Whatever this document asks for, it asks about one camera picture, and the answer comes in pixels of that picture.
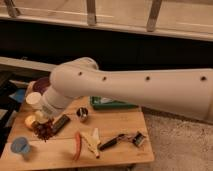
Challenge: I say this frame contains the blue cloth at left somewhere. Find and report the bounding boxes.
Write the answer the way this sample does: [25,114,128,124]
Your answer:
[11,89,26,103]

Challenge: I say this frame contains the green plastic tray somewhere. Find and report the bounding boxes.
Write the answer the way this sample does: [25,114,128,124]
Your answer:
[90,96,136,110]

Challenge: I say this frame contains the small metal cup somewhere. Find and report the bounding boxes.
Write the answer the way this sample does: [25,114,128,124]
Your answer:
[76,107,88,122]

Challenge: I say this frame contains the purple bowl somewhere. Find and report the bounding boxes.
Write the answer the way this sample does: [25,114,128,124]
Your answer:
[33,77,50,94]

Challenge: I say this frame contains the yellow-red apple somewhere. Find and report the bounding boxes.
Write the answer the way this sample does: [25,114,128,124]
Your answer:
[24,115,36,130]

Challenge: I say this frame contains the black-handled can opener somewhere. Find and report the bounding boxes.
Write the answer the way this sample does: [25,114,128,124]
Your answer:
[99,134,126,151]

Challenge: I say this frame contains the black chair at left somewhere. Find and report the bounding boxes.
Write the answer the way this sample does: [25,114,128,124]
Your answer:
[0,71,20,156]

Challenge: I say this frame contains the white plastic cup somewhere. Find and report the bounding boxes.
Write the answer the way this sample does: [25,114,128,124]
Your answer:
[26,92,42,110]

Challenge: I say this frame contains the wooden table top board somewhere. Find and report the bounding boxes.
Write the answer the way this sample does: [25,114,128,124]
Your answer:
[0,79,155,171]

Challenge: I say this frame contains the yellow banana peel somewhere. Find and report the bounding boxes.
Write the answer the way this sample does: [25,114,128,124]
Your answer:
[81,128,101,158]

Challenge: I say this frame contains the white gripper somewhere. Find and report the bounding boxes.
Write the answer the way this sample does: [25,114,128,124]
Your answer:
[35,86,74,124]

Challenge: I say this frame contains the dark red grape bunch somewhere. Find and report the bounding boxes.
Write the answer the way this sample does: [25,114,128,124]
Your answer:
[32,120,53,141]

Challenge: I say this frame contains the small black metal clip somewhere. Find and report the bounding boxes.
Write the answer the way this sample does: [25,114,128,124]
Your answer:
[132,132,146,147]

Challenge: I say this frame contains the blue plastic cup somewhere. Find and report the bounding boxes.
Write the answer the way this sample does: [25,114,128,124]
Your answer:
[10,137,31,155]

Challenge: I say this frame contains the black rectangular remote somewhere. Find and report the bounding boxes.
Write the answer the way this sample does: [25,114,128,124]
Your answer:
[52,115,71,135]

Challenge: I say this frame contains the red chili pepper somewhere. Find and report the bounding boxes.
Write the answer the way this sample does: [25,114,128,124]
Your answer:
[73,132,82,161]

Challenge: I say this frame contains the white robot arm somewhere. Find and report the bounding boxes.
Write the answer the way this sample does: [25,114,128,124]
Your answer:
[40,57,213,124]

